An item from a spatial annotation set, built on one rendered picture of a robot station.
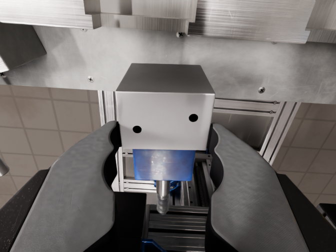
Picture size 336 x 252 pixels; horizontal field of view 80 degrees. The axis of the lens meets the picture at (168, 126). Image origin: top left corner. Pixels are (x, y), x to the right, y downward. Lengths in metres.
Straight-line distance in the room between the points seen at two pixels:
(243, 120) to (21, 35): 0.88
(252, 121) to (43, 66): 0.88
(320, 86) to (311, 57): 0.04
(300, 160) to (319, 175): 0.22
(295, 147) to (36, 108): 1.55
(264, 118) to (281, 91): 0.76
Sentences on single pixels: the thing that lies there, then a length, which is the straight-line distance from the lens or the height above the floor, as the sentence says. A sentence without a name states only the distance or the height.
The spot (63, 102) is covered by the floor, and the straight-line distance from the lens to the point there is 1.24.
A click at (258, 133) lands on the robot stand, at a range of 1.04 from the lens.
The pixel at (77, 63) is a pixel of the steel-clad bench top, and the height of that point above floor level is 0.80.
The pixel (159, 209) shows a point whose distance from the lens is 0.20.
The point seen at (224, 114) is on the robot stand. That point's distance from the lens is 0.93.
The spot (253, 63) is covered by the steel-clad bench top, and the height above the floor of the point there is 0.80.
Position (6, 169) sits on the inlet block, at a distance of 0.25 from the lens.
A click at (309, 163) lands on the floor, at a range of 1.64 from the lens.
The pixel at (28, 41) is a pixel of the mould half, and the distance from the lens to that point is 0.22.
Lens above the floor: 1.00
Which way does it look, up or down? 59 degrees down
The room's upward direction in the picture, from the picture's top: 180 degrees clockwise
